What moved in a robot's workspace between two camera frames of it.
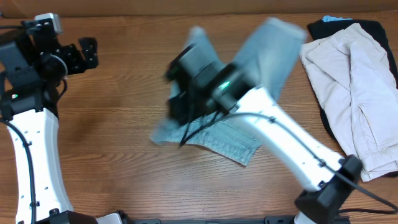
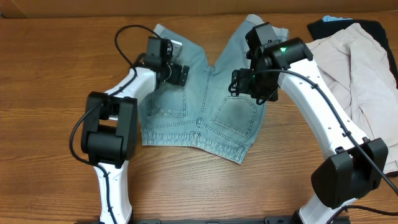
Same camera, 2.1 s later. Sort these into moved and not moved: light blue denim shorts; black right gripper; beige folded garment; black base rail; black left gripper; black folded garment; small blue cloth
Moved: light blue denim shorts; black right gripper; black left gripper
Not moved: beige folded garment; black folded garment; black base rail; small blue cloth
